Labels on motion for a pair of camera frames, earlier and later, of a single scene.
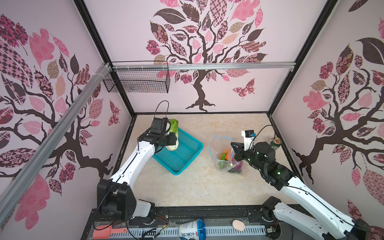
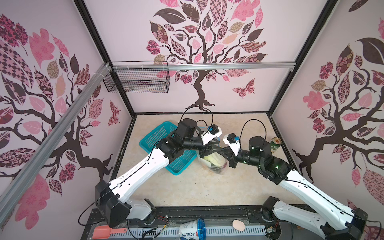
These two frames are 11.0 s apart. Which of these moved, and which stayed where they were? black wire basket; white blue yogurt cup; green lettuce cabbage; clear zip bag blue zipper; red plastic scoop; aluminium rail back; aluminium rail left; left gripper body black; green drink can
Moved: clear zip bag blue zipper; green lettuce cabbage; left gripper body black
Stayed: black wire basket; aluminium rail left; aluminium rail back; red plastic scoop; green drink can; white blue yogurt cup
